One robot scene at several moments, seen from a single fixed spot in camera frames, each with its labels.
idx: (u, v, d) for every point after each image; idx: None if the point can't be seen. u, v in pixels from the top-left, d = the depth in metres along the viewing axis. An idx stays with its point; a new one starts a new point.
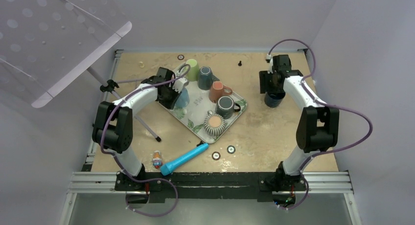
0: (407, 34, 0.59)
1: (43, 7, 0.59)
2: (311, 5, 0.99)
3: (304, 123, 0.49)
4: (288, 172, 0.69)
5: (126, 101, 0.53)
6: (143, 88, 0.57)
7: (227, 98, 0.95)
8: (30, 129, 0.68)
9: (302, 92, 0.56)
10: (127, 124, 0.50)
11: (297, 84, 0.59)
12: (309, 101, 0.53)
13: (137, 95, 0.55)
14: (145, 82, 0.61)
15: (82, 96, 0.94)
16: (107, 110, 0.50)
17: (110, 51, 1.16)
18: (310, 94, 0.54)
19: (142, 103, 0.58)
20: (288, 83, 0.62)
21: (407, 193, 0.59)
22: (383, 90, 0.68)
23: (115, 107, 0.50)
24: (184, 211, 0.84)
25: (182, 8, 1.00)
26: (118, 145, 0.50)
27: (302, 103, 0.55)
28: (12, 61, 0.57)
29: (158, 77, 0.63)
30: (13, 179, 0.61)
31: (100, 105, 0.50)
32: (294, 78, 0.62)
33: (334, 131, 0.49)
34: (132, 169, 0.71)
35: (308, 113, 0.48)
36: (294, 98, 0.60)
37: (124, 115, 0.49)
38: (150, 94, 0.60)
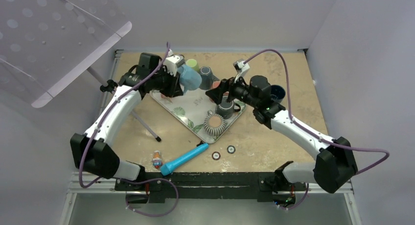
0: (408, 34, 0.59)
1: (43, 7, 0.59)
2: (311, 4, 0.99)
3: (324, 170, 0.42)
4: (290, 181, 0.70)
5: (100, 127, 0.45)
6: (118, 100, 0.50)
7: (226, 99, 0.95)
8: (30, 129, 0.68)
9: (301, 132, 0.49)
10: (108, 156, 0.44)
11: (288, 123, 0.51)
12: (316, 144, 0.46)
13: (113, 112, 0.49)
14: (123, 82, 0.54)
15: (82, 96, 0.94)
16: (81, 144, 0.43)
17: (110, 51, 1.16)
18: (312, 132, 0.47)
19: (124, 116, 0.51)
20: (276, 124, 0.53)
21: (407, 193, 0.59)
22: (383, 90, 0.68)
23: (88, 140, 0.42)
24: (184, 211, 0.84)
25: (182, 8, 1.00)
26: (104, 173, 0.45)
27: (305, 144, 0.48)
28: (12, 61, 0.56)
29: (141, 67, 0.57)
30: (13, 178, 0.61)
31: (72, 139, 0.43)
32: (280, 114, 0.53)
33: (351, 164, 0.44)
34: (131, 175, 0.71)
35: (326, 160, 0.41)
36: (292, 139, 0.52)
37: (99, 150, 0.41)
38: (131, 102, 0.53)
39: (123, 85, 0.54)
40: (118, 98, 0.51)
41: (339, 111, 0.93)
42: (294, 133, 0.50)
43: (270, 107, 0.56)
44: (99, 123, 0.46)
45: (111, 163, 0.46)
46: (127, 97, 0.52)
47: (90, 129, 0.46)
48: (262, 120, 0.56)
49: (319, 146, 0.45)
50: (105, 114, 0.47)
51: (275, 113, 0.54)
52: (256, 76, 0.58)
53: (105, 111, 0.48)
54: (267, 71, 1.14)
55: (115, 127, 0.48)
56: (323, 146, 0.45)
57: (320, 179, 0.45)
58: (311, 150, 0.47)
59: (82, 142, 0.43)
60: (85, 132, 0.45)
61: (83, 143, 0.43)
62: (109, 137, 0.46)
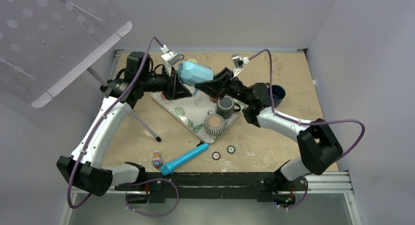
0: (407, 34, 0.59)
1: (43, 7, 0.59)
2: (311, 4, 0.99)
3: (306, 150, 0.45)
4: (290, 179, 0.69)
5: (86, 150, 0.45)
6: (104, 115, 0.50)
7: (227, 98, 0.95)
8: (30, 129, 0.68)
9: (282, 121, 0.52)
10: (97, 177, 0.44)
11: (270, 116, 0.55)
12: (296, 128, 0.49)
13: (99, 130, 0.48)
14: (110, 94, 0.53)
15: (82, 96, 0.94)
16: (68, 167, 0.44)
17: (110, 51, 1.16)
18: (291, 119, 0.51)
19: (112, 131, 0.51)
20: (262, 120, 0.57)
21: (407, 193, 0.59)
22: (383, 90, 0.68)
23: (75, 165, 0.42)
24: (184, 211, 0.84)
25: (182, 8, 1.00)
26: (95, 192, 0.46)
27: (289, 132, 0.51)
28: (12, 61, 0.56)
29: (129, 72, 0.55)
30: (13, 178, 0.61)
31: (59, 163, 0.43)
32: (264, 111, 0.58)
33: (334, 143, 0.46)
34: (129, 177, 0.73)
35: (306, 140, 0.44)
36: (277, 131, 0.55)
37: (86, 175, 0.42)
38: (119, 115, 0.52)
39: (110, 97, 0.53)
40: (103, 114, 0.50)
41: (339, 111, 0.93)
42: (278, 124, 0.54)
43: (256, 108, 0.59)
44: (84, 146, 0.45)
45: (102, 183, 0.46)
46: (113, 111, 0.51)
47: (76, 150, 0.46)
48: (250, 120, 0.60)
49: (299, 130, 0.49)
50: (91, 134, 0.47)
51: (260, 111, 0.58)
52: (258, 83, 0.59)
53: (90, 130, 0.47)
54: (267, 71, 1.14)
55: (103, 145, 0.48)
56: (302, 128, 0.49)
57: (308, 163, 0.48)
58: (294, 135, 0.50)
59: (69, 165, 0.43)
60: (72, 155, 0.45)
61: (70, 166, 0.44)
62: (96, 158, 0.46)
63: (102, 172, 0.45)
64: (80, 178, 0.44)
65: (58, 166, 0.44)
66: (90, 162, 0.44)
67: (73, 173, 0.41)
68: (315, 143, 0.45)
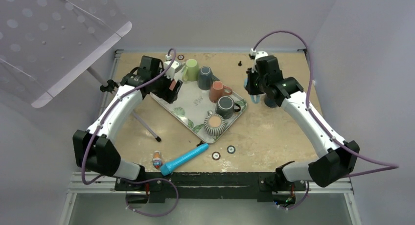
0: (408, 34, 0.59)
1: (43, 7, 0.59)
2: (311, 4, 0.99)
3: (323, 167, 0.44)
4: (289, 180, 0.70)
5: (102, 124, 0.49)
6: (121, 98, 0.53)
7: (227, 99, 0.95)
8: (30, 129, 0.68)
9: (313, 123, 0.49)
10: (110, 152, 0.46)
11: (302, 109, 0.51)
12: (326, 143, 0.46)
13: (115, 110, 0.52)
14: (125, 83, 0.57)
15: (82, 96, 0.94)
16: (84, 140, 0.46)
17: (110, 51, 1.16)
18: (325, 128, 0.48)
19: (126, 113, 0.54)
20: (289, 106, 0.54)
21: (408, 193, 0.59)
22: (383, 90, 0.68)
23: (92, 136, 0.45)
24: (184, 211, 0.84)
25: (183, 8, 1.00)
26: (105, 169, 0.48)
27: (313, 137, 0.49)
28: (12, 61, 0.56)
29: (142, 69, 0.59)
30: (13, 178, 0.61)
31: (75, 135, 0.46)
32: (296, 97, 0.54)
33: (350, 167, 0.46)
34: (132, 173, 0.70)
35: (331, 162, 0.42)
36: (298, 124, 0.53)
37: (102, 146, 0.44)
38: (133, 100, 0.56)
39: (125, 85, 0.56)
40: (120, 97, 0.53)
41: (338, 111, 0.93)
42: (304, 122, 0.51)
43: (286, 84, 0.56)
44: (101, 121, 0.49)
45: (112, 161, 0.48)
46: (129, 95, 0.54)
47: (93, 125, 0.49)
48: (275, 93, 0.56)
49: (328, 146, 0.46)
50: (107, 111, 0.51)
51: (291, 94, 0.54)
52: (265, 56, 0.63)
53: (108, 108, 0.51)
54: None
55: (118, 123, 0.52)
56: (332, 146, 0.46)
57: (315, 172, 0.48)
58: (318, 144, 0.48)
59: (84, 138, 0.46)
60: (88, 129, 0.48)
61: (85, 139, 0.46)
62: (111, 132, 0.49)
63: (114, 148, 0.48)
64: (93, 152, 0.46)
65: (74, 140, 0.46)
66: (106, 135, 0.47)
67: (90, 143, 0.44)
68: (336, 166, 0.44)
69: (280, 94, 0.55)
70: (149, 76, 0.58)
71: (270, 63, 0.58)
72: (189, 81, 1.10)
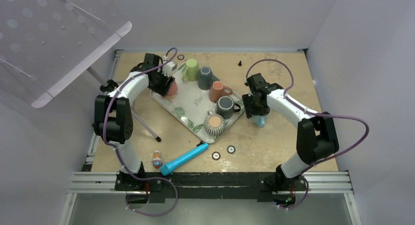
0: (408, 34, 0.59)
1: (43, 7, 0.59)
2: (311, 4, 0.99)
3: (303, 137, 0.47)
4: (288, 176, 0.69)
5: (121, 91, 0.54)
6: (133, 77, 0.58)
7: (226, 99, 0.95)
8: (30, 129, 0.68)
9: (288, 106, 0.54)
10: (126, 115, 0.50)
11: (281, 99, 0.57)
12: (300, 115, 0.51)
13: (129, 84, 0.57)
14: (134, 70, 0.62)
15: (82, 96, 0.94)
16: (104, 103, 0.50)
17: (110, 51, 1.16)
18: (298, 104, 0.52)
19: (135, 91, 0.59)
20: (271, 99, 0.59)
21: (407, 194, 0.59)
22: (383, 90, 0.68)
23: (112, 99, 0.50)
24: (183, 211, 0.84)
25: (183, 8, 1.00)
26: (120, 135, 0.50)
27: (292, 116, 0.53)
28: (12, 61, 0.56)
29: (146, 63, 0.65)
30: (13, 178, 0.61)
31: (97, 99, 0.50)
32: (275, 92, 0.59)
33: (332, 138, 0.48)
34: (133, 166, 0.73)
35: (305, 127, 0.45)
36: (282, 113, 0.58)
37: (123, 105, 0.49)
38: (141, 82, 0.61)
39: (135, 71, 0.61)
40: (133, 76, 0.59)
41: (338, 111, 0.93)
42: (284, 107, 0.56)
43: (268, 86, 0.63)
44: (119, 88, 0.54)
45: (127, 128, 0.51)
46: (139, 76, 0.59)
47: (111, 93, 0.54)
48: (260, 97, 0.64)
49: (302, 117, 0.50)
50: (124, 83, 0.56)
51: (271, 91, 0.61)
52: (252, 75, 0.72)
53: (124, 82, 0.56)
54: (267, 72, 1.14)
55: (130, 97, 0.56)
56: (306, 116, 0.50)
57: (301, 150, 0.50)
58: (296, 121, 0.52)
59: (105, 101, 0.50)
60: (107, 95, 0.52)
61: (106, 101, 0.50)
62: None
63: (130, 114, 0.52)
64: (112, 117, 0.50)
65: (95, 103, 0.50)
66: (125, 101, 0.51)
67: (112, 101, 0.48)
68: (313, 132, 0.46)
69: (265, 95, 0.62)
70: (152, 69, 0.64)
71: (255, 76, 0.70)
72: (189, 81, 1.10)
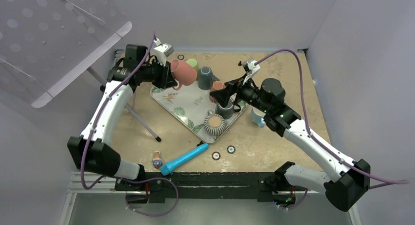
0: (407, 35, 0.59)
1: (43, 7, 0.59)
2: (311, 4, 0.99)
3: (341, 192, 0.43)
4: (292, 183, 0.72)
5: (96, 127, 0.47)
6: (109, 97, 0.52)
7: None
8: (30, 129, 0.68)
9: (319, 149, 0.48)
10: (107, 155, 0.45)
11: (304, 137, 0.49)
12: (336, 167, 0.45)
13: (106, 110, 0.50)
14: (112, 78, 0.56)
15: (82, 96, 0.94)
16: (79, 146, 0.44)
17: (110, 51, 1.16)
18: (332, 152, 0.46)
19: (117, 111, 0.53)
20: (291, 135, 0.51)
21: (407, 193, 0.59)
22: (382, 91, 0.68)
23: (86, 143, 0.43)
24: (183, 211, 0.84)
25: (182, 9, 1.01)
26: (105, 171, 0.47)
27: (322, 162, 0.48)
28: (12, 61, 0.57)
29: (128, 59, 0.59)
30: (13, 177, 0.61)
31: (69, 143, 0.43)
32: (295, 125, 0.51)
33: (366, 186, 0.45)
34: (132, 174, 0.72)
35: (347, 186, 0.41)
36: (305, 151, 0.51)
37: (99, 151, 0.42)
38: (123, 97, 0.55)
39: (113, 81, 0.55)
40: (108, 96, 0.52)
41: (339, 111, 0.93)
42: (310, 148, 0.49)
43: (284, 114, 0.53)
44: (93, 124, 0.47)
45: (110, 162, 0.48)
46: (118, 93, 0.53)
47: (85, 130, 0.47)
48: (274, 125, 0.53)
49: (340, 169, 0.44)
50: (99, 113, 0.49)
51: (291, 123, 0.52)
52: (268, 79, 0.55)
53: (98, 111, 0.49)
54: (267, 71, 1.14)
55: (111, 125, 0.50)
56: (344, 168, 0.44)
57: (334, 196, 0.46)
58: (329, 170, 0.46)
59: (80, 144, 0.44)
60: (80, 134, 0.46)
61: (80, 145, 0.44)
62: (106, 136, 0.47)
63: (111, 149, 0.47)
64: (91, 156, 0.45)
65: (69, 147, 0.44)
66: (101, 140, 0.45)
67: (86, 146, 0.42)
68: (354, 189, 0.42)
69: (280, 126, 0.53)
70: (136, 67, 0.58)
71: (278, 96, 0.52)
72: None
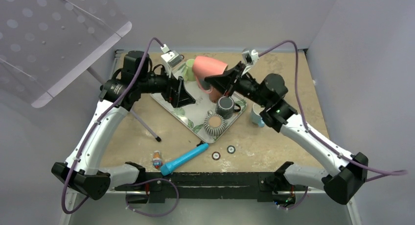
0: (406, 35, 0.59)
1: (43, 7, 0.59)
2: (311, 4, 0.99)
3: (339, 188, 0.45)
4: (292, 183, 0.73)
5: (80, 157, 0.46)
6: (98, 121, 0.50)
7: (226, 99, 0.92)
8: (30, 129, 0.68)
9: (317, 144, 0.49)
10: (91, 185, 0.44)
11: (303, 133, 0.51)
12: (335, 161, 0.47)
13: (94, 136, 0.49)
14: (103, 98, 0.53)
15: (82, 96, 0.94)
16: (63, 175, 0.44)
17: (111, 51, 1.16)
18: (330, 147, 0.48)
19: (108, 135, 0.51)
20: (288, 130, 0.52)
21: (407, 193, 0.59)
22: (382, 90, 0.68)
23: (68, 173, 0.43)
24: (184, 211, 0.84)
25: (183, 9, 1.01)
26: (92, 197, 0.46)
27: (321, 158, 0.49)
28: (12, 61, 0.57)
29: (126, 73, 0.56)
30: (13, 177, 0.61)
31: (54, 171, 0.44)
32: (292, 121, 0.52)
33: (364, 180, 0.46)
34: (130, 178, 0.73)
35: (345, 181, 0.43)
36: (301, 146, 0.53)
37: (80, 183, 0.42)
38: (114, 120, 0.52)
39: (104, 100, 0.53)
40: (97, 120, 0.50)
41: (338, 111, 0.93)
42: (308, 144, 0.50)
43: (281, 110, 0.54)
44: (78, 153, 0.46)
45: (99, 188, 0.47)
46: (107, 116, 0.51)
47: (70, 158, 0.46)
48: (271, 122, 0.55)
49: (338, 164, 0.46)
50: (84, 140, 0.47)
51: (288, 119, 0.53)
52: (270, 74, 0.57)
53: (84, 137, 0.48)
54: (267, 71, 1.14)
55: (98, 152, 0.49)
56: (342, 163, 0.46)
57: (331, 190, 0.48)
58: (327, 164, 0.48)
59: (63, 172, 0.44)
60: (65, 162, 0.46)
61: (64, 173, 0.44)
62: (91, 165, 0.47)
63: (97, 178, 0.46)
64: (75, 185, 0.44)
65: (54, 173, 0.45)
66: (84, 170, 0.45)
67: (68, 177, 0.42)
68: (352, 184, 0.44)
69: (277, 122, 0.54)
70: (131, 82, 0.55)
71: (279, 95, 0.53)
72: (189, 81, 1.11)
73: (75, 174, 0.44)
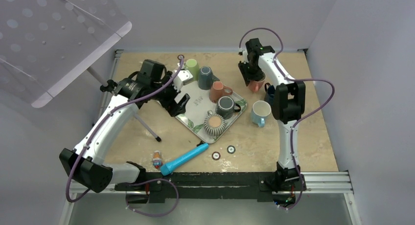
0: (406, 35, 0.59)
1: (43, 7, 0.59)
2: (311, 4, 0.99)
3: (278, 99, 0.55)
4: (284, 166, 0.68)
5: (89, 145, 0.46)
6: (111, 113, 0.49)
7: (227, 99, 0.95)
8: (30, 129, 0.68)
9: (275, 69, 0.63)
10: (96, 174, 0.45)
11: (269, 61, 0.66)
12: (281, 79, 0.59)
13: (104, 126, 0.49)
14: (119, 92, 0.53)
15: (82, 96, 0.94)
16: (70, 160, 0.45)
17: (110, 51, 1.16)
18: (282, 71, 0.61)
19: (118, 127, 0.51)
20: (261, 60, 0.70)
21: (407, 194, 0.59)
22: (382, 90, 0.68)
23: (77, 159, 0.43)
24: (183, 211, 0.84)
25: (182, 9, 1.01)
26: (94, 189, 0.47)
27: (275, 80, 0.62)
28: (12, 61, 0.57)
29: (142, 75, 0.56)
30: (13, 178, 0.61)
31: (62, 154, 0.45)
32: (266, 55, 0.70)
33: (303, 103, 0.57)
34: (130, 177, 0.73)
35: (280, 91, 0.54)
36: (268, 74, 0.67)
37: (87, 170, 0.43)
38: (126, 114, 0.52)
39: (119, 95, 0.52)
40: (110, 111, 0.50)
41: (338, 111, 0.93)
42: (269, 70, 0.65)
43: (264, 48, 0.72)
44: (88, 140, 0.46)
45: (101, 180, 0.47)
46: (121, 109, 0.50)
47: (80, 145, 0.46)
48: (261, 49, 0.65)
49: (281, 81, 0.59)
50: (96, 128, 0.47)
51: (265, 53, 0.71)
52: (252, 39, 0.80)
53: (95, 126, 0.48)
54: None
55: (106, 142, 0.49)
56: (284, 81, 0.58)
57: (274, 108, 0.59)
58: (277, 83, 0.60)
59: (71, 158, 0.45)
60: (74, 148, 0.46)
61: (72, 159, 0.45)
62: (98, 153, 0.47)
63: (102, 169, 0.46)
64: (80, 172, 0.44)
65: (60, 158, 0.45)
66: (92, 158, 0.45)
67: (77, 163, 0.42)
68: (286, 97, 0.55)
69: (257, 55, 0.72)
70: (148, 82, 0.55)
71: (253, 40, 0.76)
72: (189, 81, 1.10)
73: (82, 160, 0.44)
